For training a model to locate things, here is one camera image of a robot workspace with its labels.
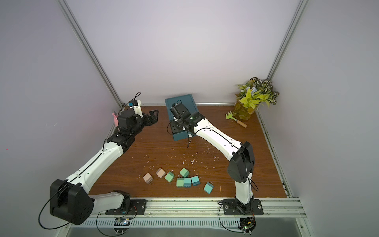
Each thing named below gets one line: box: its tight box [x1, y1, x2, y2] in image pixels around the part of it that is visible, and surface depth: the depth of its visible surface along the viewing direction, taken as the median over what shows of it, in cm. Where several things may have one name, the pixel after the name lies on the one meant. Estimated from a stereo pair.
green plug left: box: [164, 171, 175, 183], surface depth 83 cm
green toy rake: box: [225, 110, 248, 128], surface depth 112 cm
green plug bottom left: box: [176, 177, 185, 188], surface depth 81 cm
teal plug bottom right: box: [190, 175, 200, 187], surface depth 81 cm
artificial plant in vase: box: [232, 77, 280, 121], surface depth 99 cm
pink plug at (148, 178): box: [142, 172, 154, 185], surface depth 83 cm
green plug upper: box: [179, 167, 190, 178], surface depth 85 cm
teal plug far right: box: [203, 181, 214, 195], surface depth 79 cm
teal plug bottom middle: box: [183, 177, 192, 188], surface depth 81 cm
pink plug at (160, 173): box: [155, 167, 166, 179], surface depth 85 cm
